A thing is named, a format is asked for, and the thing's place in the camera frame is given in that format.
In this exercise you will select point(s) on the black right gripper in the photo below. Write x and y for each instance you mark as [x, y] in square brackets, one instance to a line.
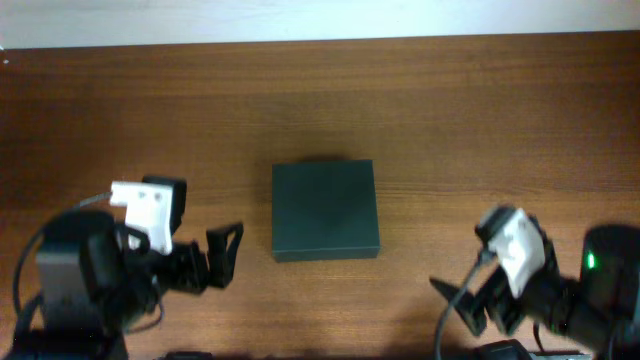
[494, 298]

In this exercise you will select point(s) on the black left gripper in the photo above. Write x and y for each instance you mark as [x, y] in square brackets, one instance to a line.
[208, 270]

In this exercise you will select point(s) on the black box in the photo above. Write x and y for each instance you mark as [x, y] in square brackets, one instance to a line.
[324, 211]

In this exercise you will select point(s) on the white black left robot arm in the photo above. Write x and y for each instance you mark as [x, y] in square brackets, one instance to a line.
[99, 277]

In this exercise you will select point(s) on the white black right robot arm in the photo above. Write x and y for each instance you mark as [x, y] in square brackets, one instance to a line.
[599, 310]

